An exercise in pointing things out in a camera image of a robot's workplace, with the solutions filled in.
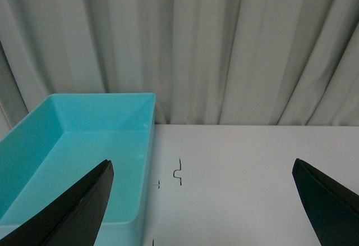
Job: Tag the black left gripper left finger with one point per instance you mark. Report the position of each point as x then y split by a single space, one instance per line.
74 218

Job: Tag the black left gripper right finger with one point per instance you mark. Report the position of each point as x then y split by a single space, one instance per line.
332 209

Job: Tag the turquoise plastic storage bin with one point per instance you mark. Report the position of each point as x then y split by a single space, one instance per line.
65 137

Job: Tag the grey pleated curtain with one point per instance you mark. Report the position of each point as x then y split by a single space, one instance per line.
229 62

